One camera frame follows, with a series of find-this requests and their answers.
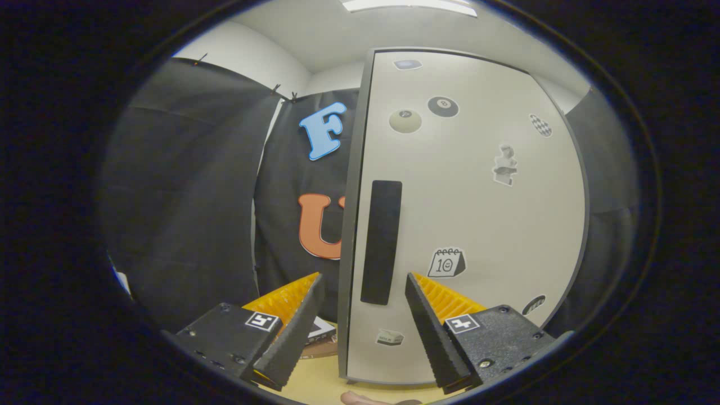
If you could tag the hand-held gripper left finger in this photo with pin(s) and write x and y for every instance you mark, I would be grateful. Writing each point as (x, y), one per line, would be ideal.
(292, 337)

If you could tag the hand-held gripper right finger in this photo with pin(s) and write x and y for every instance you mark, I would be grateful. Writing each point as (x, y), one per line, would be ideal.
(436, 337)

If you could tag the grey shoe cabinet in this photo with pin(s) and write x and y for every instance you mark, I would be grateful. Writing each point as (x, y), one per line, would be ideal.
(351, 225)

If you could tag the grey shoe cabinet door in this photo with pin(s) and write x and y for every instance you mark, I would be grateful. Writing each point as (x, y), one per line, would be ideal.
(478, 214)

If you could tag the dark brown book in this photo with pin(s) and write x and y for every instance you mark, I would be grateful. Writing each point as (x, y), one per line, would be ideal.
(319, 352)

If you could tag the black backdrop cloth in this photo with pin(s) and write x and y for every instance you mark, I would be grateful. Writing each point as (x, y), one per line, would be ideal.
(185, 197)

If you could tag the large ceiling light panel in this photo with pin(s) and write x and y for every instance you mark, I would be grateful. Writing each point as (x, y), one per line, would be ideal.
(410, 5)

